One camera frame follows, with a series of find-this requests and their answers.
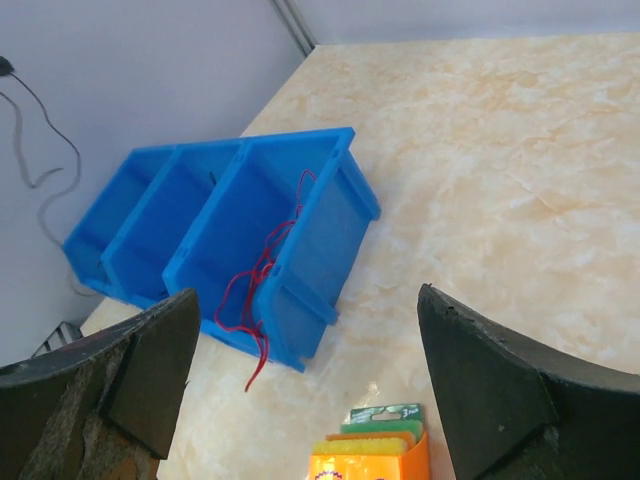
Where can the aluminium frame rail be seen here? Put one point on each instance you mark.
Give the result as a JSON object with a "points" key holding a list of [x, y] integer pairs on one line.
{"points": [[64, 334]]}

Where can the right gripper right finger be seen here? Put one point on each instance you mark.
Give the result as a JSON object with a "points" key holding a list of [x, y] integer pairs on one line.
{"points": [[514, 408]]}

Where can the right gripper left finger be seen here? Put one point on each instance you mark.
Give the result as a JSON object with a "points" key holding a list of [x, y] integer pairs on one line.
{"points": [[105, 406]]}

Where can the orange sponge package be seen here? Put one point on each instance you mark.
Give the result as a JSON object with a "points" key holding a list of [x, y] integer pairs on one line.
{"points": [[383, 443]]}

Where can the blue plastic bin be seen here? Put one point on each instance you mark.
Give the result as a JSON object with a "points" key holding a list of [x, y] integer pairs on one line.
{"points": [[265, 229]]}

